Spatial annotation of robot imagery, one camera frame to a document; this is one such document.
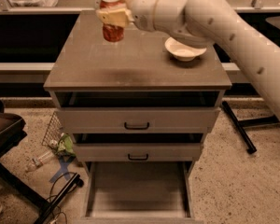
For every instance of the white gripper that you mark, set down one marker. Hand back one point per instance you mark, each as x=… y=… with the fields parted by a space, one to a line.
x=144 y=8

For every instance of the red coke can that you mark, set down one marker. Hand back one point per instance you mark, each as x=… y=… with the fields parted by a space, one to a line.
x=111 y=33

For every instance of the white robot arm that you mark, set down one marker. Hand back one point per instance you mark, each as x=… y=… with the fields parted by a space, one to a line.
x=199 y=23

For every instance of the grey drawer cabinet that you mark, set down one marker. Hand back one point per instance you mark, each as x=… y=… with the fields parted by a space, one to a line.
x=137 y=72

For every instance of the open bottom drawer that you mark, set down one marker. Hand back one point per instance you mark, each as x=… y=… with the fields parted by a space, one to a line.
x=138 y=192

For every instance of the white paper bowl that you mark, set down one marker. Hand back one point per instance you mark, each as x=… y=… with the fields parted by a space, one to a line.
x=182 y=52

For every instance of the green chip bag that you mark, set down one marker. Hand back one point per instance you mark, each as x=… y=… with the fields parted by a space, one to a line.
x=65 y=146

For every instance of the black table leg right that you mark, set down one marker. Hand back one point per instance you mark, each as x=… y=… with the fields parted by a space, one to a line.
x=241 y=125

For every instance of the black table leg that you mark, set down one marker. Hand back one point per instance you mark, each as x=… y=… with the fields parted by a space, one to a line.
x=45 y=206
x=241 y=125

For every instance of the dark chair seat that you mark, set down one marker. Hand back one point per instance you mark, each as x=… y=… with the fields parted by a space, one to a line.
x=11 y=130

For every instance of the clear plastic bottle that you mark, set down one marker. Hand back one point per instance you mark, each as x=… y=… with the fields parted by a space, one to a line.
x=37 y=162

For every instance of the black table leg left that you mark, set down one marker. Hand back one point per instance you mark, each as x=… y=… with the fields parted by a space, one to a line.
x=45 y=206

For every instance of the top drawer with black handle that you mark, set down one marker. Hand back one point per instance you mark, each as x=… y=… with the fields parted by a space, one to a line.
x=138 y=120

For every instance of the drawer with black handle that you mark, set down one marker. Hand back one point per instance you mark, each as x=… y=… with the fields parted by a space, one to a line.
x=138 y=120
x=138 y=152

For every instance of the wire mesh basket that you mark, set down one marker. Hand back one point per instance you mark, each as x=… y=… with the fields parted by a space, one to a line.
x=53 y=131

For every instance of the middle drawer with black handle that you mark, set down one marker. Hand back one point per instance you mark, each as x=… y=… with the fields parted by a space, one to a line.
x=138 y=152

